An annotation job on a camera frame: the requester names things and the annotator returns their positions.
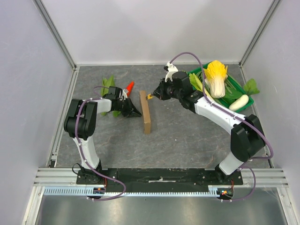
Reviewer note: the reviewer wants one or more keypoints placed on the yellow napa cabbage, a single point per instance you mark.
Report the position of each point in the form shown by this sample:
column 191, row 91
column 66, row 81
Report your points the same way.
column 216, row 74

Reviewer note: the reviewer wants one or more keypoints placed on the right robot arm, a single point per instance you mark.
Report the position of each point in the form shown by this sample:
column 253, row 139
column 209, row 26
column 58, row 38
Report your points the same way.
column 245, row 131

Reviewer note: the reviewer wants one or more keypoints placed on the green celery stalk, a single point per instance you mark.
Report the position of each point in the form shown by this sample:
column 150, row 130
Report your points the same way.
column 195, row 82

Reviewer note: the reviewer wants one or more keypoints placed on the green plastic tray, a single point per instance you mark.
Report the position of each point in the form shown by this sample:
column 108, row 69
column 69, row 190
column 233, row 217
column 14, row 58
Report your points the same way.
column 220, row 100

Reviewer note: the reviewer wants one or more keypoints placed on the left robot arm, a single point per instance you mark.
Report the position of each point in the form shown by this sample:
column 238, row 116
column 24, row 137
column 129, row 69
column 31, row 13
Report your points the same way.
column 80, row 122

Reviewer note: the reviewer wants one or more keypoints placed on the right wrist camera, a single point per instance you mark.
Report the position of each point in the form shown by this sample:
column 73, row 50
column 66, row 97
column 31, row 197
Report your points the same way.
column 170, row 69

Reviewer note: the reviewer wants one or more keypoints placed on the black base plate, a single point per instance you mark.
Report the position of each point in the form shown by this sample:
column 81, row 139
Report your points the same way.
column 205, row 177

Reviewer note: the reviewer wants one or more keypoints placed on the green leafy lettuce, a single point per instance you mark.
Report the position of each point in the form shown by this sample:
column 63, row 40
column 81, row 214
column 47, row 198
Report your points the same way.
column 107, row 83

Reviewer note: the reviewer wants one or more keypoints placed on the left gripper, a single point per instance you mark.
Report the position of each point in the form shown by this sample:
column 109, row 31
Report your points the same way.
column 131, row 109

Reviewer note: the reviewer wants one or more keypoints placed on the brown cardboard express box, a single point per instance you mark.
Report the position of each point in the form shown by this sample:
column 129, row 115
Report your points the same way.
column 145, row 112

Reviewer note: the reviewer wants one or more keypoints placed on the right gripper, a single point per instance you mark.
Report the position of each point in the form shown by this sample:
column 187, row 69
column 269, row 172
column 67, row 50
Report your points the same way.
column 160, row 89

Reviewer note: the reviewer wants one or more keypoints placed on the orange carrot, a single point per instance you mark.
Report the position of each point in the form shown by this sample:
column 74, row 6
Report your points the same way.
column 129, row 88

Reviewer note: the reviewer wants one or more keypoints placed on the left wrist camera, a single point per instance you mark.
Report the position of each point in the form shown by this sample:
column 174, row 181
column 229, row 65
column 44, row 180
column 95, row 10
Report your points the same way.
column 124, row 94

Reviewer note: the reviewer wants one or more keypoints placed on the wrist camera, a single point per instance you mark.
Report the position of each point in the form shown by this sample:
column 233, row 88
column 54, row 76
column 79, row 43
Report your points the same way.
column 170, row 69
column 124, row 94

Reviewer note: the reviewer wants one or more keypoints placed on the white radish with leaves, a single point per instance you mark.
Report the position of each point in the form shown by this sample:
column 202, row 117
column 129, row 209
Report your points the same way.
column 239, row 102

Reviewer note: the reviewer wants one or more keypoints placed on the green bok choy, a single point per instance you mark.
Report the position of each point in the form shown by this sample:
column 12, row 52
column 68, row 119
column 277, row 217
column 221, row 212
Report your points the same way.
column 231, row 96

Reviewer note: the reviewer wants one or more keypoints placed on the grey slotted cable duct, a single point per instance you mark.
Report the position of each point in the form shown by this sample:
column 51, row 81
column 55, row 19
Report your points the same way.
column 94, row 191

